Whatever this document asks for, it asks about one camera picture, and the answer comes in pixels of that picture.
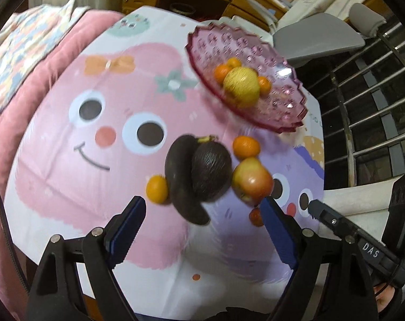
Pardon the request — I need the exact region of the red lychee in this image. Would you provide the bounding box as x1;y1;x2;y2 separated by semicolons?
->
249;208;264;228

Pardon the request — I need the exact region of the red apple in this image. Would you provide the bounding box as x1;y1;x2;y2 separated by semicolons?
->
231;157;274;207

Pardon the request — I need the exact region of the orange tangerine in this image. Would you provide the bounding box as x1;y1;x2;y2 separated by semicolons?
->
232;136;261;160
258;76;271;96
213;64;233;86

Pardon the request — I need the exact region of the small orange kumquat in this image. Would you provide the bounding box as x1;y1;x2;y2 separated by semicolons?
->
146;175;169;204

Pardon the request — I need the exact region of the dark avocado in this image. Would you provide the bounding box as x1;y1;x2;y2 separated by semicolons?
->
191;141;233;202

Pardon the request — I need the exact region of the yellow pear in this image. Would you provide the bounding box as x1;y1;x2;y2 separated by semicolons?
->
223;67;260;108

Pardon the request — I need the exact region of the overripe black banana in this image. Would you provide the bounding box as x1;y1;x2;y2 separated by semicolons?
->
165;134;218;226

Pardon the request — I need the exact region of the small orange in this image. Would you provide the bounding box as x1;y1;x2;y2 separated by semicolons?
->
226;57;241;68

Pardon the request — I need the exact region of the person's right hand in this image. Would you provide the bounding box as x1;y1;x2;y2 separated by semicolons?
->
373;283;403;313

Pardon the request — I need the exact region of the white floral curtain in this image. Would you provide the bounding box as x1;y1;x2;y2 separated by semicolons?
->
322;176;400;240

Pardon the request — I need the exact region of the metal window grille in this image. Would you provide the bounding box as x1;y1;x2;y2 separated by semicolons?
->
300;14;405;189

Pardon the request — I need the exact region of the pink plastic fruit bowl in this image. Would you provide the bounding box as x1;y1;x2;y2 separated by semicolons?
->
186;22;308;133

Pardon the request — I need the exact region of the cartoon printed tablecloth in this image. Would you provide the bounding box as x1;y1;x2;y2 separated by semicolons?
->
4;7;324;320

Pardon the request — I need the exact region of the grey office chair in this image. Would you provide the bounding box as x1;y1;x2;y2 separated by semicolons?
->
245;0;389;70

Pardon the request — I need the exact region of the floral patterned blanket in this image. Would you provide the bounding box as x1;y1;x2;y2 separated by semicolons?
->
0;0;90;113

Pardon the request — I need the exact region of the black cable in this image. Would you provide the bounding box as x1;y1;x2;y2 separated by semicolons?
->
0;173;31;293

